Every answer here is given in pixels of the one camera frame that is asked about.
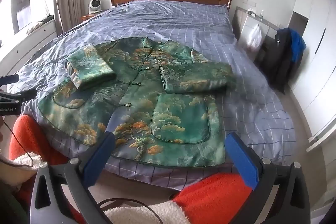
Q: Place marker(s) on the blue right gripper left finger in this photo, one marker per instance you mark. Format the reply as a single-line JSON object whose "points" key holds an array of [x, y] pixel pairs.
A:
{"points": [[96, 157]]}

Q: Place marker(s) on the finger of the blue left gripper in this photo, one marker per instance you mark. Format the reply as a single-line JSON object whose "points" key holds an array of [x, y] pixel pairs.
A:
{"points": [[26, 95], [5, 80]]}

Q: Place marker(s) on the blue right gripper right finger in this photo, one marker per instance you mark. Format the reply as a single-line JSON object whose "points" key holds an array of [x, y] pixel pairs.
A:
{"points": [[245, 160]]}

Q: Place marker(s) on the green patterned silk jacket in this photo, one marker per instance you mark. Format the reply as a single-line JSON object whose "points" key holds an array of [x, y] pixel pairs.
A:
{"points": [[159, 100]]}

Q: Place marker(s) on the black and blue hanging clothes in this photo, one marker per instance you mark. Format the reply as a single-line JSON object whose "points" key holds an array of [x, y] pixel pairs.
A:
{"points": [[282, 58]]}

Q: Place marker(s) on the red fuzzy trousers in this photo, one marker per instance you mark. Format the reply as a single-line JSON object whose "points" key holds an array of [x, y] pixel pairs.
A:
{"points": [[216, 199]]}

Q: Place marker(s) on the blue plaid duvet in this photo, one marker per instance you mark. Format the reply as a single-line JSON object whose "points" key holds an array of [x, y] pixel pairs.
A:
{"points": [[251, 109]]}

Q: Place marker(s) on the white wardrobe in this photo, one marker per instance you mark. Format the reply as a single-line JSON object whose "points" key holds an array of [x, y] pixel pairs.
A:
{"points": [[314, 85]]}

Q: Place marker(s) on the wooden nightstand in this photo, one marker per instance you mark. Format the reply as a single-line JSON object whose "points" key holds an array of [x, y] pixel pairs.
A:
{"points": [[87, 17]]}

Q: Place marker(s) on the white plastic bag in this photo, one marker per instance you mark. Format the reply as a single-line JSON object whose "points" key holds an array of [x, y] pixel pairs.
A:
{"points": [[254, 38]]}

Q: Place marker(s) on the grey dresser desk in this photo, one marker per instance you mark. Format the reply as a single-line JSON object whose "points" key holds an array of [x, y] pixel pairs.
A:
{"points": [[243, 23]]}

